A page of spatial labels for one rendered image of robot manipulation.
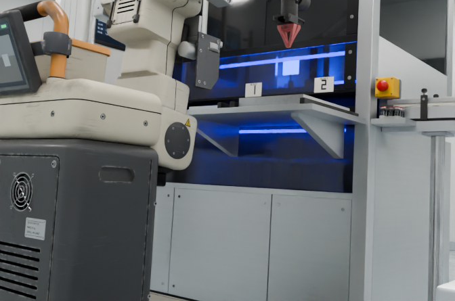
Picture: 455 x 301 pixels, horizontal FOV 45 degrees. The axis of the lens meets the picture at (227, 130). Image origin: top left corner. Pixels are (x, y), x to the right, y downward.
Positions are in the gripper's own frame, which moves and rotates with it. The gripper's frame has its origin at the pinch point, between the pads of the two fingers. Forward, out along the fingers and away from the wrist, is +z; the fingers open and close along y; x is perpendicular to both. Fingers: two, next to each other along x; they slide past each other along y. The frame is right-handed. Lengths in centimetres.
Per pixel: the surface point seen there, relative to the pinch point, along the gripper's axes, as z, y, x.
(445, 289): 52, -112, -85
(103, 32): -15, -6, 89
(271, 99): 17.7, 0.4, 6.5
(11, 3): -163, 210, 543
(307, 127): 26.4, 11.7, -1.4
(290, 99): 18.1, 0.5, -1.2
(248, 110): 21.5, -1.9, 14.2
